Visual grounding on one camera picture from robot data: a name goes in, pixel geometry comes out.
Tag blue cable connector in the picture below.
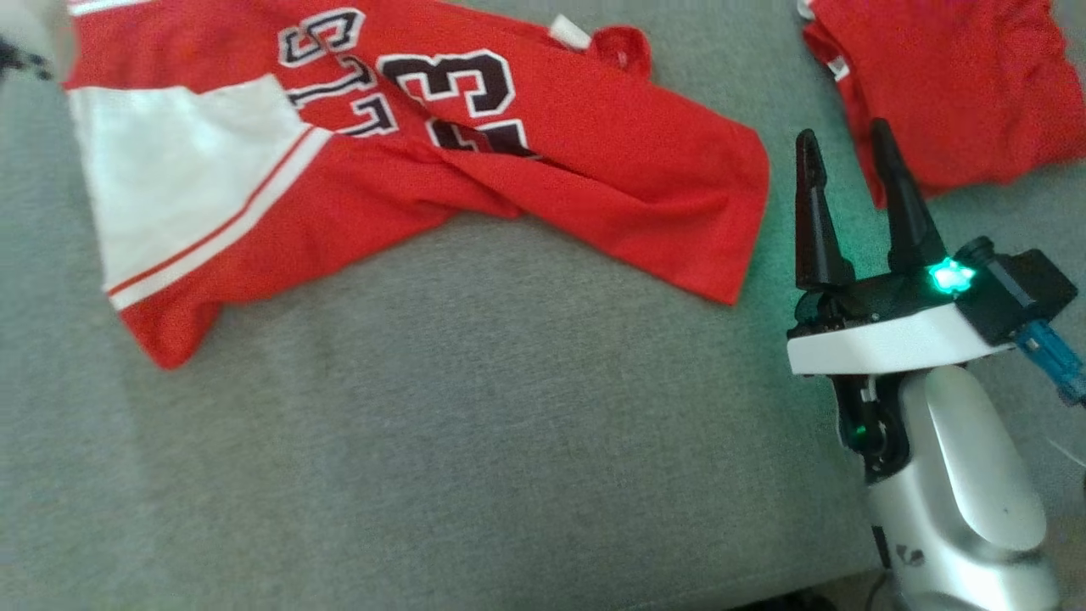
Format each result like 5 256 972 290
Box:
1014 321 1086 408

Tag red shorts with white stripe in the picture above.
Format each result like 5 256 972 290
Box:
798 0 1086 209

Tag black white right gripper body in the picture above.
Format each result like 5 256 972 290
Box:
787 259 1015 378

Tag red white basketball jersey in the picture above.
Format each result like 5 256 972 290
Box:
64 0 771 370

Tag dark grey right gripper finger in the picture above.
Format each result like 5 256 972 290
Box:
795 129 857 294
870 119 949 275

